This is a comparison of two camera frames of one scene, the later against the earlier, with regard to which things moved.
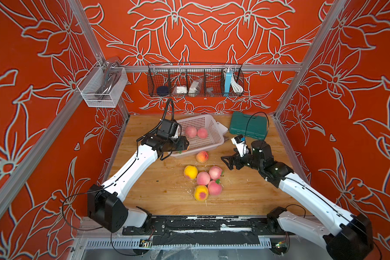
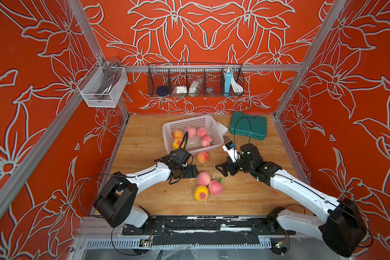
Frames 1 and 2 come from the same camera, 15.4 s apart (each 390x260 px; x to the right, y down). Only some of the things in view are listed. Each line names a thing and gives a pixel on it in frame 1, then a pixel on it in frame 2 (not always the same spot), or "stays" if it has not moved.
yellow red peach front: [201, 192] stays
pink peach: [202, 133] stays
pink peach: [203, 178] stays
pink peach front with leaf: [190, 131] stays
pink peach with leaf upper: [215, 173] to [206, 141]
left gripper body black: [177, 144] to [187, 172]
